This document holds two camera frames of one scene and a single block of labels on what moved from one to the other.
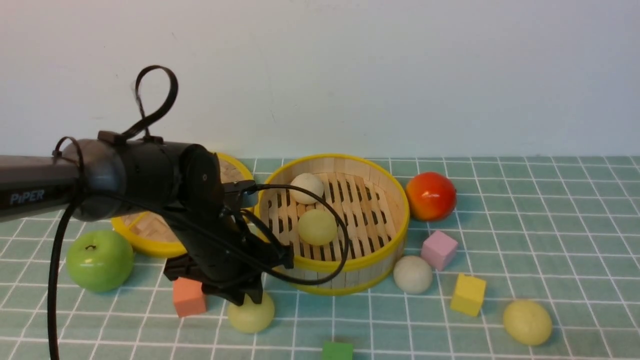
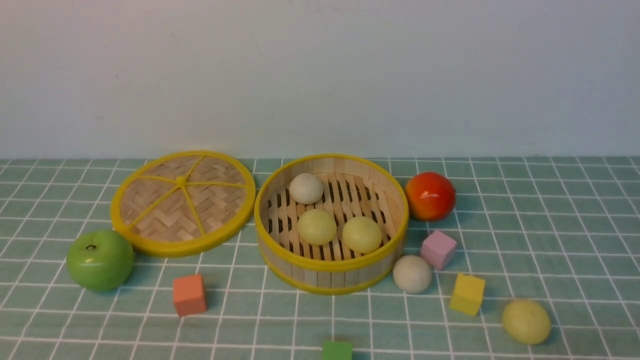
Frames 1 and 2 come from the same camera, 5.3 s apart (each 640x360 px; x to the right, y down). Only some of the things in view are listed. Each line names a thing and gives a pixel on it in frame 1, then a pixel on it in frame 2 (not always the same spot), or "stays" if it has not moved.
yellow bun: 251,317 -> 362,235
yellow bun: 528,322 stays
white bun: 310,182 stays
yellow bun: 317,227 stays
